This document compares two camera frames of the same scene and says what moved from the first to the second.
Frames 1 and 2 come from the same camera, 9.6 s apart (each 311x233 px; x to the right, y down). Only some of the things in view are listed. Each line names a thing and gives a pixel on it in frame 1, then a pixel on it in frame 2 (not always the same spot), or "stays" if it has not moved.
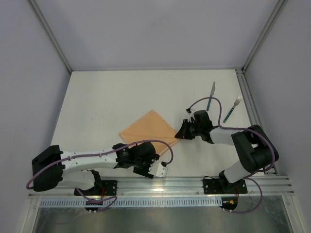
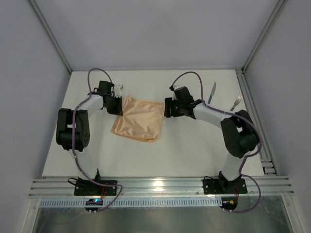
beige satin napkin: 151,126 → 141,121
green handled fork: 237,101 stays
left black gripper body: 143,171 → 119,106
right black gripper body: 187,129 → 167,107
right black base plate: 212,186 stays
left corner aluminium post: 51,36 stays
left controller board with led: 96,201 stays
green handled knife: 212,93 stays
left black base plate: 108,188 stays
